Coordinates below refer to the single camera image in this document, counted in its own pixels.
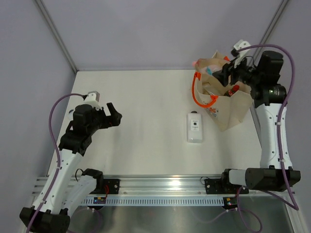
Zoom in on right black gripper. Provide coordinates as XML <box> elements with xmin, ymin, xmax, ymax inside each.
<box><xmin>212</xmin><ymin>55</ymin><xmax>262</xmax><ymax>88</ymax></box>

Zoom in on clear squeeze tube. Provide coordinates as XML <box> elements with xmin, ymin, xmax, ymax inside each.
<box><xmin>204</xmin><ymin>85</ymin><xmax>219</xmax><ymax>96</ymax></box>

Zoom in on green bottle red cap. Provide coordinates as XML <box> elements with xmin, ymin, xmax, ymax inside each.
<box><xmin>224</xmin><ymin>85</ymin><xmax>240</xmax><ymax>97</ymax></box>

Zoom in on peach bottle pink cap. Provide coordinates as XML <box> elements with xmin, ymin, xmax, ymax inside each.
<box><xmin>192</xmin><ymin>58</ymin><xmax>230</xmax><ymax>75</ymax></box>

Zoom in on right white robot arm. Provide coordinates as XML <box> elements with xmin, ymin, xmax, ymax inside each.
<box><xmin>213</xmin><ymin>50</ymin><xmax>301</xmax><ymax>193</ymax></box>

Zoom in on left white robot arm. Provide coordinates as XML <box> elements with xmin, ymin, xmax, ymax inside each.
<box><xmin>19</xmin><ymin>102</ymin><xmax>122</xmax><ymax>233</ymax></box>

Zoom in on white rectangular bottle black cap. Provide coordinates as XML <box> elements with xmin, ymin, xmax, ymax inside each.
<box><xmin>187</xmin><ymin>111</ymin><xmax>203</xmax><ymax>143</ymax></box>

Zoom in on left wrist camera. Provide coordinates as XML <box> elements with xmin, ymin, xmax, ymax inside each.
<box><xmin>83</xmin><ymin>91</ymin><xmax>102</xmax><ymax>110</ymax></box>

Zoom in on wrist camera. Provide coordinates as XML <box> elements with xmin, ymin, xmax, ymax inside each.
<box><xmin>231</xmin><ymin>39</ymin><xmax>251</xmax><ymax>68</ymax></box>
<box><xmin>83</xmin><ymin>91</ymin><xmax>102</xmax><ymax>110</ymax></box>

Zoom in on canvas tote bag orange handles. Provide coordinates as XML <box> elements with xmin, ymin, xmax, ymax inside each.
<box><xmin>190</xmin><ymin>50</ymin><xmax>253</xmax><ymax>133</ymax></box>

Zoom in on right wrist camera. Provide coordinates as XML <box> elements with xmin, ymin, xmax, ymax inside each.
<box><xmin>231</xmin><ymin>39</ymin><xmax>251</xmax><ymax>68</ymax></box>

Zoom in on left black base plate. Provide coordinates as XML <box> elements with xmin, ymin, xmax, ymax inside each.
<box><xmin>91</xmin><ymin>179</ymin><xmax>120</xmax><ymax>195</ymax></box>

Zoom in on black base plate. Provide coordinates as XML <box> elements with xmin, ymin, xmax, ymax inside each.
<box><xmin>91</xmin><ymin>179</ymin><xmax>120</xmax><ymax>195</ymax></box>
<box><xmin>204</xmin><ymin>178</ymin><xmax>241</xmax><ymax>195</ymax></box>

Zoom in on aluminium mounting rail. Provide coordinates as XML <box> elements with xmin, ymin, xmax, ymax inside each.
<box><xmin>31</xmin><ymin>175</ymin><xmax>296</xmax><ymax>197</ymax></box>

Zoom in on white slotted cable duct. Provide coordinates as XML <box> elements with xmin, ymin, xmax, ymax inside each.
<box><xmin>80</xmin><ymin>197</ymin><xmax>224</xmax><ymax>206</ymax></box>

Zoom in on right aluminium frame post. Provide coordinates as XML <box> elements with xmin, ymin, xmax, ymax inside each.
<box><xmin>259</xmin><ymin>0</ymin><xmax>290</xmax><ymax>47</ymax></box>

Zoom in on aluminium frame post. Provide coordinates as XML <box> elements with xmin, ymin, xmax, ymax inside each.
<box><xmin>259</xmin><ymin>0</ymin><xmax>290</xmax><ymax>47</ymax></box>
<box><xmin>33</xmin><ymin>0</ymin><xmax>79</xmax><ymax>75</ymax></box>

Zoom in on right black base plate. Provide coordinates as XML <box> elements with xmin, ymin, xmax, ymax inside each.
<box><xmin>204</xmin><ymin>178</ymin><xmax>241</xmax><ymax>195</ymax></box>

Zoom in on left aluminium frame post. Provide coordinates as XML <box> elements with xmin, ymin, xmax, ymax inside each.
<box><xmin>33</xmin><ymin>0</ymin><xmax>79</xmax><ymax>75</ymax></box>

